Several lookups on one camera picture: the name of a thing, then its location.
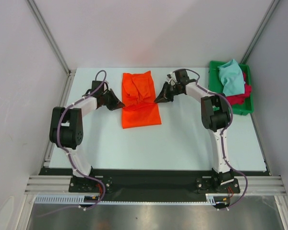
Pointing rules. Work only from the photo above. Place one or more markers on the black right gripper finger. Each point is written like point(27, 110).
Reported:
point(164, 92)
point(164, 100)

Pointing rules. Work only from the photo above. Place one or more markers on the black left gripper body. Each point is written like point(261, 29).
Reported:
point(107, 98)

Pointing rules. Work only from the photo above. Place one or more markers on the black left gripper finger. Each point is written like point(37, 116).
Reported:
point(114, 107)
point(114, 102)

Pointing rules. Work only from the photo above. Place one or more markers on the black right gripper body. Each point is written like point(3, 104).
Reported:
point(169, 90)

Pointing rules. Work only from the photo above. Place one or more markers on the orange t shirt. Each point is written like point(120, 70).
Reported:
point(138, 95)

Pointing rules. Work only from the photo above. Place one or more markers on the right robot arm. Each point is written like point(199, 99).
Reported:
point(216, 117)

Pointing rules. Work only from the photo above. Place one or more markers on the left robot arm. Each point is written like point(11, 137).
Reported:
point(66, 126)

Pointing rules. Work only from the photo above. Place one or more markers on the green plastic bin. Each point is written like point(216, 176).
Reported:
point(242, 104)

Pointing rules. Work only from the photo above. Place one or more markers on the teal t shirt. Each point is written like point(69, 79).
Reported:
point(231, 77)

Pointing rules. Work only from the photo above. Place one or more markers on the red t shirt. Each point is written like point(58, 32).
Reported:
point(240, 99)

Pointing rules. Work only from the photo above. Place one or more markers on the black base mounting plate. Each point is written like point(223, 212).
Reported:
point(149, 186)

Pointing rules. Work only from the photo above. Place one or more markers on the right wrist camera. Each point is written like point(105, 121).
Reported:
point(171, 78)

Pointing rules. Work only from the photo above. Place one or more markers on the left aluminium corner post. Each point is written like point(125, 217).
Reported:
point(48, 35)

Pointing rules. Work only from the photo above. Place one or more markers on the aluminium corner post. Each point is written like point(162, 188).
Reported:
point(48, 35)
point(260, 30)

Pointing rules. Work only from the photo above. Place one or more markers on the white slotted cable duct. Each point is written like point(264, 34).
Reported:
point(209, 200)

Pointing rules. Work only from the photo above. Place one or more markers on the right aluminium corner post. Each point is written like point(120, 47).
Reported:
point(260, 30)

